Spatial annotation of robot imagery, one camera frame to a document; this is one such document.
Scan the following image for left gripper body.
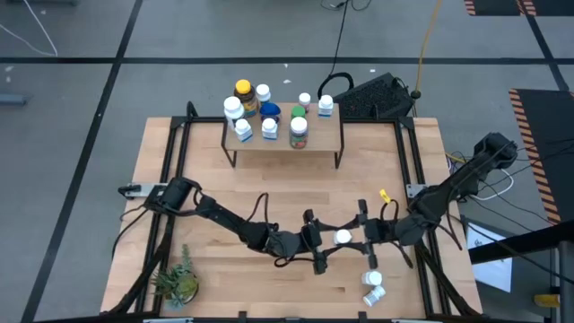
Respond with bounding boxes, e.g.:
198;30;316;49
268;208;328;275

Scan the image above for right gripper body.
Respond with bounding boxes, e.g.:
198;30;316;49
358;200;422;269

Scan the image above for white Trader Joe's pill bottle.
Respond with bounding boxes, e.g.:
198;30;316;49
261;117;279;142
362;284;387;309
233;118;254;144
255;83;273;107
361;270;384;287
317;93;335;119
332;227;354;247

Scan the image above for clear gummies bottle white cap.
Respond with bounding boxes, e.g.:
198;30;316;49
289;116;309;150

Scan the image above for blue-capped vitamin bottle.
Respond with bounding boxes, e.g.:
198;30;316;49
258;101;283;125

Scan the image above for large white pill bottle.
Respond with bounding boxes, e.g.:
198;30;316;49
222;95;247;131

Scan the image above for amber bottle yellow cap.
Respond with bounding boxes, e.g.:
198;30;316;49
232;79;260;118

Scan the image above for wooden shelf black metal legs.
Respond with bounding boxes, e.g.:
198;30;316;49
221;96;345;170

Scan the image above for white paper sheet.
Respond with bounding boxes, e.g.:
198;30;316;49
465;223;514;293

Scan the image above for green succulent plant in pot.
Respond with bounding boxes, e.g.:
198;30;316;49
150;243;201;310

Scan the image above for black perforated computer case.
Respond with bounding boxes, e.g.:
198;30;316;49
329;71;416;120

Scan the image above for black metal beam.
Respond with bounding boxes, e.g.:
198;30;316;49
468;219;574;266

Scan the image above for yellow floor object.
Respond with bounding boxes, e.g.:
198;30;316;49
533;293;561;310

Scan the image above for black mat hazard stripe edge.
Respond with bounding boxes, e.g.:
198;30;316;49
509;88;574;225
464;0;574;18

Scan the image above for grey floor block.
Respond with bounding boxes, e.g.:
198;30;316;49
0;92;30;107

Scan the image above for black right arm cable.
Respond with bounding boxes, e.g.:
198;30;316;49
380;198;401;223

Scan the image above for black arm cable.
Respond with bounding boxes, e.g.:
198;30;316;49
250;192;271;225
380;198;401;223

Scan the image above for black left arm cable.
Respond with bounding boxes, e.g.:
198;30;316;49
250;192;271;225

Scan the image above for white looped cable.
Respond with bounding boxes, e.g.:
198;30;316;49
473;168;515;202

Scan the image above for black metal rig frame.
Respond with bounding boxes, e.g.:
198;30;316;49
100;100;483;319

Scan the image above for black floor cable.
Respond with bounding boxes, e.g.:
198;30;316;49
109;206;153;261

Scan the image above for grey metal post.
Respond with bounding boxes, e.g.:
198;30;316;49
555;241;574;323

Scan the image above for black hanging cable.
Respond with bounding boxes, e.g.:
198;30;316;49
317;0;355;103

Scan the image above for yellow hanging cable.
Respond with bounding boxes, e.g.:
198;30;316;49
414;0;445;94

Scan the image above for white floor cable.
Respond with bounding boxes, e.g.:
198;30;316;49
0;0;59;57

